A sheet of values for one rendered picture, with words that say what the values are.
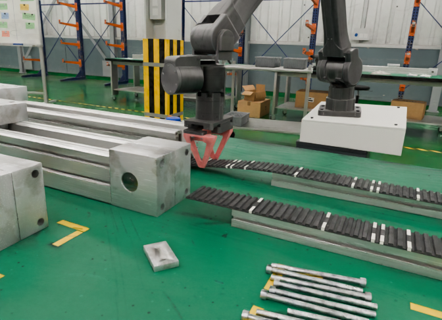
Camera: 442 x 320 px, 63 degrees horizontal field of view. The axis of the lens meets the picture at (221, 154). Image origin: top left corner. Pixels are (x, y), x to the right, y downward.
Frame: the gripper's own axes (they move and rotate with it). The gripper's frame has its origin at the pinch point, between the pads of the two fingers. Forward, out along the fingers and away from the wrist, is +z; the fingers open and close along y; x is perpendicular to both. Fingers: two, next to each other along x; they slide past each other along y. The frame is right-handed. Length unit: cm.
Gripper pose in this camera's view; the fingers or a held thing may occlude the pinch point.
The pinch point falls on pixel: (208, 160)
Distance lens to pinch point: 76.2
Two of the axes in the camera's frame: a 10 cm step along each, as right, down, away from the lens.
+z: -0.4, 9.6, 2.8
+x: 9.0, 1.5, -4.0
